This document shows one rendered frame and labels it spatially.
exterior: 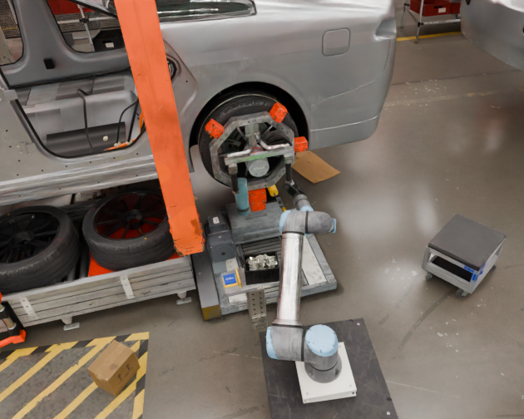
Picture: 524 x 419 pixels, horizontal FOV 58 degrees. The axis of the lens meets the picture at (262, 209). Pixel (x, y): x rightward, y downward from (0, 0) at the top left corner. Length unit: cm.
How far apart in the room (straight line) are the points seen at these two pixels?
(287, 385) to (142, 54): 173
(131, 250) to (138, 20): 148
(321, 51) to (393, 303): 167
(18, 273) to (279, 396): 174
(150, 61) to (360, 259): 208
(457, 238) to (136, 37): 228
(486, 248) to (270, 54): 180
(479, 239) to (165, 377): 215
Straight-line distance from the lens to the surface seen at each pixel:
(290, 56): 290
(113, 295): 319
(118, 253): 311
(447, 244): 324
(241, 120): 289
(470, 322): 330
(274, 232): 351
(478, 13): 482
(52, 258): 324
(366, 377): 259
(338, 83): 308
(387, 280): 340
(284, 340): 231
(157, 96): 228
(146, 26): 217
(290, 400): 251
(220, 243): 308
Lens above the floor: 251
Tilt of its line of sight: 40 degrees down
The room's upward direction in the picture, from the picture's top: 5 degrees counter-clockwise
